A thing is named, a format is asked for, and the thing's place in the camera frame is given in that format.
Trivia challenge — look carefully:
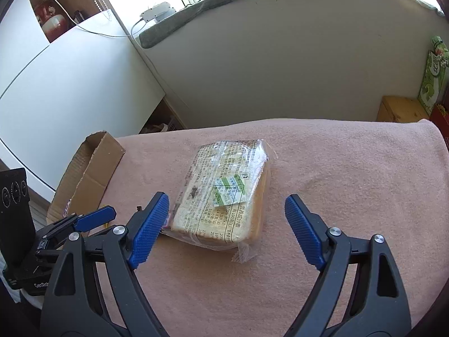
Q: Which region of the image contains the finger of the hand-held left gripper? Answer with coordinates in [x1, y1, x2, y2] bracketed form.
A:
[47, 206, 117, 236]

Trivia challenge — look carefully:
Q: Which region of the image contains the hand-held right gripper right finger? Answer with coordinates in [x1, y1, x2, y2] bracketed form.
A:
[283, 194, 412, 337]

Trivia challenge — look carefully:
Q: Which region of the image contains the green printed carton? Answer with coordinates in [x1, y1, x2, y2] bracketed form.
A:
[417, 36, 449, 116]

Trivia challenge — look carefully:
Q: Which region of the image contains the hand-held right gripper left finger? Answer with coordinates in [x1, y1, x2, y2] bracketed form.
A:
[39, 192, 171, 337]

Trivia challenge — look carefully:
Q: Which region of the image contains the white cabinet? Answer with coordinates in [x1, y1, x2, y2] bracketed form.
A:
[0, 0, 167, 190]

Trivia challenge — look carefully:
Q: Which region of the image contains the white plastic device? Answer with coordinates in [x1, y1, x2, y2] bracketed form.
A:
[140, 3, 176, 22]

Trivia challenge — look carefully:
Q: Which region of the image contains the white cable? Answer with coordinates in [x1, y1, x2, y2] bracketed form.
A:
[33, 0, 144, 39]

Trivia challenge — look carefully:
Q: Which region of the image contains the red jar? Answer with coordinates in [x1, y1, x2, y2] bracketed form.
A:
[34, 0, 72, 43]

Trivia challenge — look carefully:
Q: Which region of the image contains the brown cardboard box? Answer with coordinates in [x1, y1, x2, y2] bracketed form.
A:
[46, 131, 126, 226]

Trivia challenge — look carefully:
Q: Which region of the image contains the red box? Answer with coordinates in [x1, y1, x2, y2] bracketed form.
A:
[430, 104, 449, 137]

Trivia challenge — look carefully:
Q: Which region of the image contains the wooden box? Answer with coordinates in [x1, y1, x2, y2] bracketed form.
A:
[377, 95, 430, 123]

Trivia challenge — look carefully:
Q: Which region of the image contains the clear packet of sliced bread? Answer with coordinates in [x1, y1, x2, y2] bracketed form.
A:
[161, 140, 272, 263]

